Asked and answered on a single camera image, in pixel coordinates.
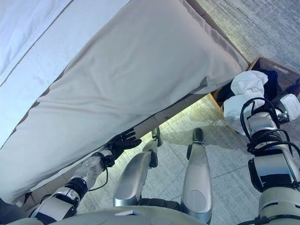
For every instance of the bed with beige cover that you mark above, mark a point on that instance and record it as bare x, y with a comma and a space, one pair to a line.
129, 77

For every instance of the navy blue garment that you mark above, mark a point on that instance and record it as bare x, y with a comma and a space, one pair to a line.
273, 82

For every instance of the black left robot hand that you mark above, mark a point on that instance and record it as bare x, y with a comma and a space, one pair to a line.
124, 141

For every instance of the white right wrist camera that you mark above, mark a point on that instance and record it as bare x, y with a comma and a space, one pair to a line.
289, 105

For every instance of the silver robot leg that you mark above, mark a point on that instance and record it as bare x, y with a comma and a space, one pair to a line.
197, 178
131, 178

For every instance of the white garment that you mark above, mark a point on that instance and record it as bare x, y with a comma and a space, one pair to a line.
243, 93

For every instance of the grey robot torso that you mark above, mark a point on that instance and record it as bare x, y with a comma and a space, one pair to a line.
105, 216

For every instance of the brown woven basket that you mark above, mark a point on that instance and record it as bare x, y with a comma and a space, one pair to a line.
288, 75

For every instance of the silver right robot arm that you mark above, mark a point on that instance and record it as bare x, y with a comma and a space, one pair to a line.
274, 164

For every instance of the white duvet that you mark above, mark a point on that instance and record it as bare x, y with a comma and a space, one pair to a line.
35, 42

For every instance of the large grey area rug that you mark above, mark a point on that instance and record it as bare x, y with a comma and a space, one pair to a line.
234, 164

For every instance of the silver right robot leg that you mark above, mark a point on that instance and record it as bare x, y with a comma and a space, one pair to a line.
197, 178

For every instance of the silver left robot leg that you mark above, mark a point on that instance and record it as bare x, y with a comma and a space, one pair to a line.
131, 178

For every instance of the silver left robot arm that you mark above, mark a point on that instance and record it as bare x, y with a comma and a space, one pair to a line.
79, 178

